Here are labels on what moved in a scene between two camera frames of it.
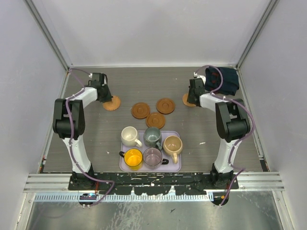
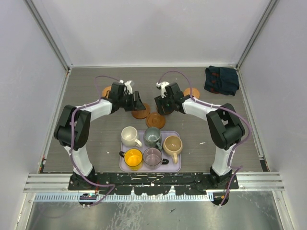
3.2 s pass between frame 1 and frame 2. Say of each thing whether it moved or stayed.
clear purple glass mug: stayed
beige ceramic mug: stayed
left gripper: moved
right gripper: moved
